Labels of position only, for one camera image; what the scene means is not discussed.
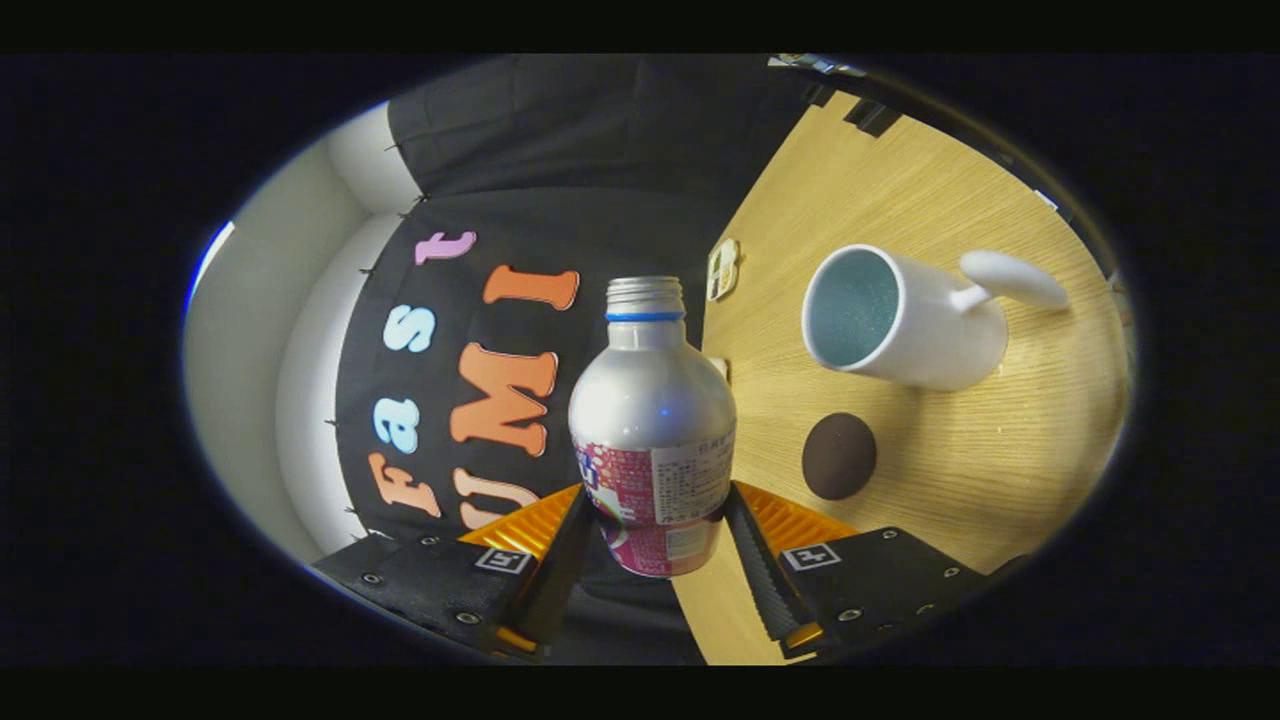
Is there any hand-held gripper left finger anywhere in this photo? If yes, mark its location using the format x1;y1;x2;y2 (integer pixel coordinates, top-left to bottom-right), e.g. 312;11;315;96
312;485;596;661

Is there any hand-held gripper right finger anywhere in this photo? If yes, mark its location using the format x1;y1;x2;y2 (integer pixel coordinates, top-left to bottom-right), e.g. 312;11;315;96
725;481;1031;661

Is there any dark round coaster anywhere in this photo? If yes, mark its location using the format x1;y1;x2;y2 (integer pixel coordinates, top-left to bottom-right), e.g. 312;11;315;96
801;412;878;501

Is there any silver juice bottle red label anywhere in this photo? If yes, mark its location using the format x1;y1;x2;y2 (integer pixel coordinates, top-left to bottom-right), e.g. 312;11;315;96
567;276;739;579

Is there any white cup blue inside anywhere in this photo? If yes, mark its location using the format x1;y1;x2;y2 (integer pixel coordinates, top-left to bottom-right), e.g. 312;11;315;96
801;244;1071;392

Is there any wooden table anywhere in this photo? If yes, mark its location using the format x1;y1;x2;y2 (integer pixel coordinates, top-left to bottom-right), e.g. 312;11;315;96
670;90;1131;666

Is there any white divided snack tray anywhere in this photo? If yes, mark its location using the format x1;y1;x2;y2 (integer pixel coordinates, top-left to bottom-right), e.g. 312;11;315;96
706;238;741;303

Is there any black backdrop cloth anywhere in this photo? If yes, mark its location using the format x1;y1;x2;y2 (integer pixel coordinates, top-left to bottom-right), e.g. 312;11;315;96
333;53;831;666

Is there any cluttered side shelf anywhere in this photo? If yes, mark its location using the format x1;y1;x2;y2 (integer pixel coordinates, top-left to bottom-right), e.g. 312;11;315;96
770;53;866;78

